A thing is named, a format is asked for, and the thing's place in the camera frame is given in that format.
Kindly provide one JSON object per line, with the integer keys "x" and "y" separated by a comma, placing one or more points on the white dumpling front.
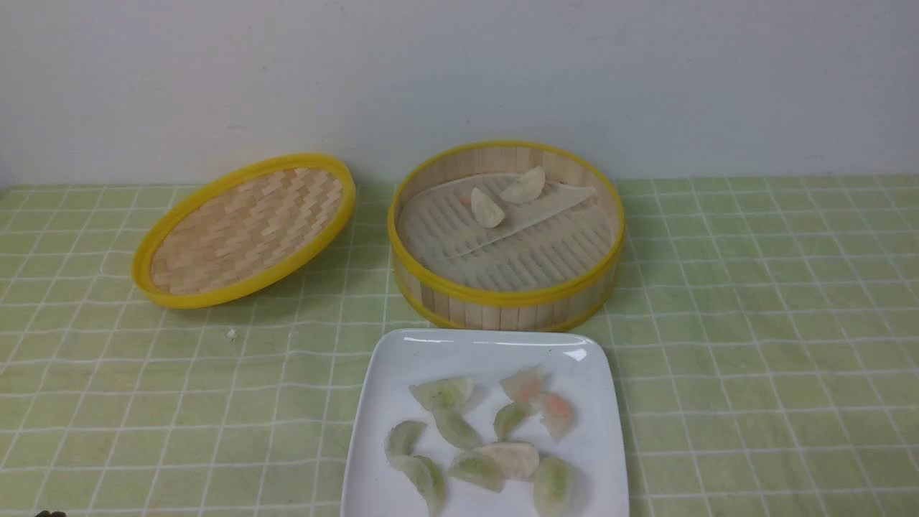
{"x": 485, "y": 210}

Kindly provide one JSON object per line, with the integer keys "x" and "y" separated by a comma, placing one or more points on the white dumpling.
{"x": 516, "y": 460}
{"x": 485, "y": 210}
{"x": 526, "y": 187}

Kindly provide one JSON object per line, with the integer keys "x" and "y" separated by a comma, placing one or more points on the white dumpling back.
{"x": 526, "y": 187}

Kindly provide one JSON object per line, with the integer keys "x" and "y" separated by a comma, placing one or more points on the white square plate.
{"x": 573, "y": 367}

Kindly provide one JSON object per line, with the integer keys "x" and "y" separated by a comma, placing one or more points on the yellow-rimmed bamboo steamer basket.
{"x": 549, "y": 266}

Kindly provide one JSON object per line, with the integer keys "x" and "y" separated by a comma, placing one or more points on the green dumpling top left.
{"x": 451, "y": 393}

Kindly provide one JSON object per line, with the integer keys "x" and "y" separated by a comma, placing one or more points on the green dumpling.
{"x": 451, "y": 393}
{"x": 426, "y": 477}
{"x": 455, "y": 430}
{"x": 509, "y": 418}
{"x": 477, "y": 469}
{"x": 402, "y": 438}
{"x": 553, "y": 484}

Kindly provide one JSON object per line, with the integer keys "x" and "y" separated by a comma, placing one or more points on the pink dumpling top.
{"x": 523, "y": 386}

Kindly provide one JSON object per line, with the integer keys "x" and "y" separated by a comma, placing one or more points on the pink dumpling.
{"x": 523, "y": 386}
{"x": 557, "y": 414}

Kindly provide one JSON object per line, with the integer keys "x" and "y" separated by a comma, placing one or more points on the green dumpling centre left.
{"x": 455, "y": 430}

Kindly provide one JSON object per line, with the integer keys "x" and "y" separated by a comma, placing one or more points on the pink dumpling right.
{"x": 557, "y": 414}

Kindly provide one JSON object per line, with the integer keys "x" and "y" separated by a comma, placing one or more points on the green dumpling far left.
{"x": 402, "y": 438}

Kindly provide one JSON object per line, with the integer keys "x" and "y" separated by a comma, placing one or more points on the green dumpling lower middle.
{"x": 477, "y": 469}

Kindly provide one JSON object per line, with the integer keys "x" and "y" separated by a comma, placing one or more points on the white dumpling lower middle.
{"x": 516, "y": 460}

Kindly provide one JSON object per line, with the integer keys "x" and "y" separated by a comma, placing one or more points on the yellow-rimmed bamboo steamer lid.
{"x": 246, "y": 231}

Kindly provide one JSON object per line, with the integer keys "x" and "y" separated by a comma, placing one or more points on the green dumpling bottom left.
{"x": 426, "y": 477}

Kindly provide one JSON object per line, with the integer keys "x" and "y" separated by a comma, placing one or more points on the green dumpling bottom right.
{"x": 553, "y": 484}

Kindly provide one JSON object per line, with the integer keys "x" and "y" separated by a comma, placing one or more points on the green checkered tablecloth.
{"x": 762, "y": 336}

